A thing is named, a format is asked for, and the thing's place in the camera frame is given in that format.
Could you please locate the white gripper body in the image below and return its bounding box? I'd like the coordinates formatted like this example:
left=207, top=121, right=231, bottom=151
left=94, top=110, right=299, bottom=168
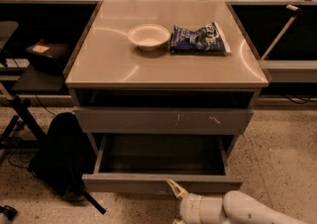
left=172, top=193, right=227, bottom=224

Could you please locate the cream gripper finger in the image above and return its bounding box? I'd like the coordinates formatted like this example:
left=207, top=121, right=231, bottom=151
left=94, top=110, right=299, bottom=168
left=166, top=178, right=188, bottom=199

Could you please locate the grey drawer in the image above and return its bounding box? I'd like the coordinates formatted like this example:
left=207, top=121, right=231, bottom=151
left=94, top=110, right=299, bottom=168
left=82, top=134, right=242, bottom=194
left=74, top=106, right=253, bottom=135

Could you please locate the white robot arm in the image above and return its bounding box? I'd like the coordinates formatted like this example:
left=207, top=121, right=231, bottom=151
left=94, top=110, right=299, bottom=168
left=166, top=178, right=308, bottom=224

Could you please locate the grey drawer cabinet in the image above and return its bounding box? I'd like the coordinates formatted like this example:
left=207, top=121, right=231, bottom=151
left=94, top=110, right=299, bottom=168
left=62, top=0, right=271, bottom=157

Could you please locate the black backpack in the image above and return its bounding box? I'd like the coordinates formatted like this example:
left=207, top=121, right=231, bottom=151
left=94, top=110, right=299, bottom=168
left=28, top=112, right=106, bottom=214

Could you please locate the blue chip bag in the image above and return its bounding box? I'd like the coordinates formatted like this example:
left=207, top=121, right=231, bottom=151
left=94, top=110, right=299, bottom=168
left=169, top=22, right=231, bottom=53

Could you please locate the white bowl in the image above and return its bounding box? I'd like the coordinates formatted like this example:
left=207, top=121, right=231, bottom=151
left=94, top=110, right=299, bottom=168
left=127, top=24, right=170, bottom=52

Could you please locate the black box with label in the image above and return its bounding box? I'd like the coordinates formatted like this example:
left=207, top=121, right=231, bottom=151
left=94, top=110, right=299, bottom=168
left=25, top=40, right=71, bottom=75

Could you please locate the black shelf board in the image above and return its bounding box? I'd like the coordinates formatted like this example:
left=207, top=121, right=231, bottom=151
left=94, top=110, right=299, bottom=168
left=12, top=65, right=67, bottom=94

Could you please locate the black stand frame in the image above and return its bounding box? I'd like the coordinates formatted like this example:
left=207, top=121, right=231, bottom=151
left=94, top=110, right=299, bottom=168
left=0, top=83, right=46, bottom=150

